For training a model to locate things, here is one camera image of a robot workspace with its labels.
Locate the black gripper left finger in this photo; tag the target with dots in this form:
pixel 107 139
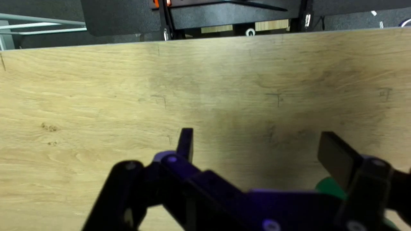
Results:
pixel 129 192

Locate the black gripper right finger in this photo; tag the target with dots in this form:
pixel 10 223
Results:
pixel 364 183

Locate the green plastic cup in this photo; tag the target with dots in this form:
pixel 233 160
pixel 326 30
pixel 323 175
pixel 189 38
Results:
pixel 331 187

